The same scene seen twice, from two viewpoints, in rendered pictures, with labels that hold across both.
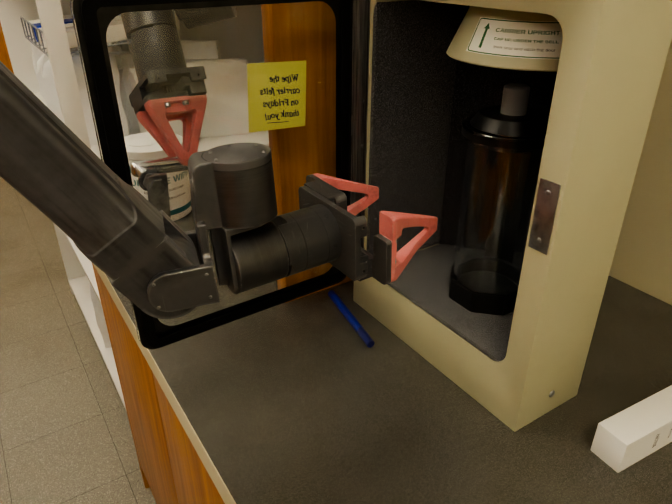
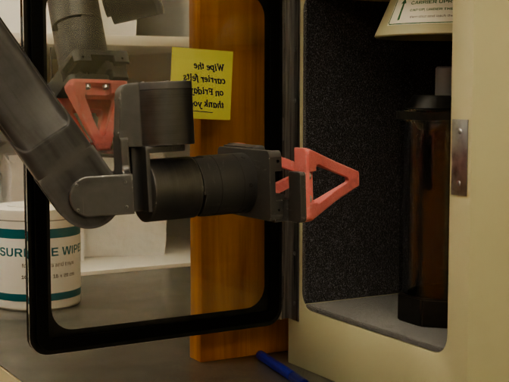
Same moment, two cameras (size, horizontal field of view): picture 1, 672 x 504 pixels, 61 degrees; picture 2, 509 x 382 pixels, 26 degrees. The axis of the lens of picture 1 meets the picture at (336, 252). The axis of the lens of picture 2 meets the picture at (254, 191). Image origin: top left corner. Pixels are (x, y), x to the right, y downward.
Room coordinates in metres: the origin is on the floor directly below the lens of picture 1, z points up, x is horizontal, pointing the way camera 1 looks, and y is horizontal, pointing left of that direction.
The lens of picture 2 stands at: (-0.55, -0.06, 1.27)
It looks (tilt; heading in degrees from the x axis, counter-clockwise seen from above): 5 degrees down; 3
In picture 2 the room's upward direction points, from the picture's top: straight up
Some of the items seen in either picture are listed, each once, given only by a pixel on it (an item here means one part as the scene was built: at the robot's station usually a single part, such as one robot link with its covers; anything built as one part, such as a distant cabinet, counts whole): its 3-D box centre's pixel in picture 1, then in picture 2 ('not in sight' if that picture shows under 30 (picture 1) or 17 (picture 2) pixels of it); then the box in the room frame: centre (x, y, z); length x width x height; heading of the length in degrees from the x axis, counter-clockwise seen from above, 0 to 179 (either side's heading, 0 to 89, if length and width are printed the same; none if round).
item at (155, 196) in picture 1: (157, 200); not in sight; (0.55, 0.19, 1.18); 0.02 x 0.02 x 0.06; 35
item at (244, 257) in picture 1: (250, 250); (167, 182); (0.45, 0.08, 1.18); 0.07 x 0.06 x 0.07; 123
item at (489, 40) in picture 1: (534, 28); (458, 11); (0.63, -0.21, 1.34); 0.18 x 0.18 x 0.05
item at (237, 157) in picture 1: (208, 220); (129, 147); (0.45, 0.11, 1.21); 0.12 x 0.09 x 0.11; 108
